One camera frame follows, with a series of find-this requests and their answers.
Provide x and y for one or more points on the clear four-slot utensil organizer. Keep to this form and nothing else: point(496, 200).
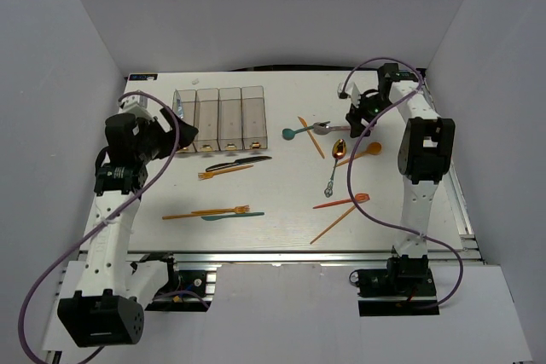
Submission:
point(228, 119)

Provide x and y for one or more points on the teal plastic knife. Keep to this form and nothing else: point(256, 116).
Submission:
point(217, 217)

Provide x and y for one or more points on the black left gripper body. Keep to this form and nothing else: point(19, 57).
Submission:
point(154, 141)

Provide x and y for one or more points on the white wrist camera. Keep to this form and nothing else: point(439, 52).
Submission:
point(135, 104)
point(349, 91)

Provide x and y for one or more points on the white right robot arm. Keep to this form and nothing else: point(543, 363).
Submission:
point(424, 158)

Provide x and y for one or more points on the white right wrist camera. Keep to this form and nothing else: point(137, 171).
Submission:
point(349, 91)

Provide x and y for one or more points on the orange fork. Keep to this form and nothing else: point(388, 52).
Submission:
point(237, 210)
point(211, 174)

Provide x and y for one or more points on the white front panel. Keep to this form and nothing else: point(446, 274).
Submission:
point(303, 313)

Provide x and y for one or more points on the black XDOF label left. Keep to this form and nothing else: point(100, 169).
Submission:
point(142, 77)

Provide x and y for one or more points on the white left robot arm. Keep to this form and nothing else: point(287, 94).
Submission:
point(107, 307)

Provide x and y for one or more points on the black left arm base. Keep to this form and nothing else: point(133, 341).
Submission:
point(185, 290)

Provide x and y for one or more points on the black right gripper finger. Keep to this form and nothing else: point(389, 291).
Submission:
point(370, 125)
point(356, 130)

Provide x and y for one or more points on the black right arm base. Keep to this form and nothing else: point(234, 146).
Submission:
point(405, 287)

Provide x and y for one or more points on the gold spoon ornate handle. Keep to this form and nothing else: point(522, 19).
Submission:
point(338, 153)

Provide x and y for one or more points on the red-orange plastic fork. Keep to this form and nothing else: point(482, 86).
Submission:
point(360, 198)

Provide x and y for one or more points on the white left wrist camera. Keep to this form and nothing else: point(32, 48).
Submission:
point(135, 104)

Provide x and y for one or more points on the orange plastic knife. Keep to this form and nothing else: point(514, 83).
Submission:
point(313, 139)

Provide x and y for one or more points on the aluminium frame rail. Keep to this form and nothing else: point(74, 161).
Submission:
point(450, 222)

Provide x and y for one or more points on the black knife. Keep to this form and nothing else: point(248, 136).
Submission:
point(238, 162)

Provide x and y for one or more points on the orange plastic spoon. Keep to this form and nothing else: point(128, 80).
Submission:
point(374, 148)

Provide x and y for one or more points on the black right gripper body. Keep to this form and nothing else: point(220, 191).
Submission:
point(368, 107)

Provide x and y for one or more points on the teal plastic spoon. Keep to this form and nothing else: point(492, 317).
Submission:
point(289, 134)

